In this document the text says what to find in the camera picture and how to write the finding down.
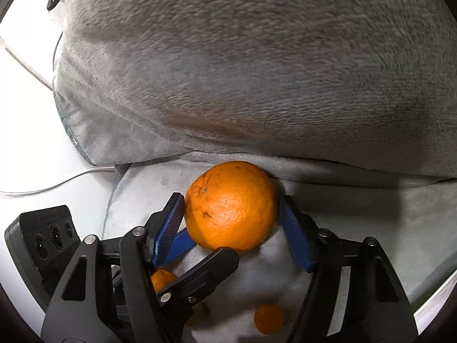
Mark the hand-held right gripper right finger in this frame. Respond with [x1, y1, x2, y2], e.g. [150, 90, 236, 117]
[279, 194, 419, 343]

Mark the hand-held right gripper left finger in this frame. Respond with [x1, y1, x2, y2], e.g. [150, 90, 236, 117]
[40, 192, 186, 343]

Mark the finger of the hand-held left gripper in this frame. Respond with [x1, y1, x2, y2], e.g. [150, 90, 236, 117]
[164, 227, 198, 264]
[156, 248, 240, 343]

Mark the small orange kumquat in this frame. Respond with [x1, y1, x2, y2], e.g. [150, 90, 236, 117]
[254, 304, 286, 335]
[151, 268, 178, 294]
[186, 302, 208, 326]

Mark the smooth round orange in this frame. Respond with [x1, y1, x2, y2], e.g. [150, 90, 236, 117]
[183, 161, 279, 254]

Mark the rolled grey plush blanket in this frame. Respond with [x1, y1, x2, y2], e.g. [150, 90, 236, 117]
[52, 0, 457, 191]

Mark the thin white cable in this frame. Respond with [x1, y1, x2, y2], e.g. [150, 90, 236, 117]
[0, 166, 117, 196]

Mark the white flat cable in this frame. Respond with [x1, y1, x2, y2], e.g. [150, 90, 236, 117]
[0, 36, 54, 91]

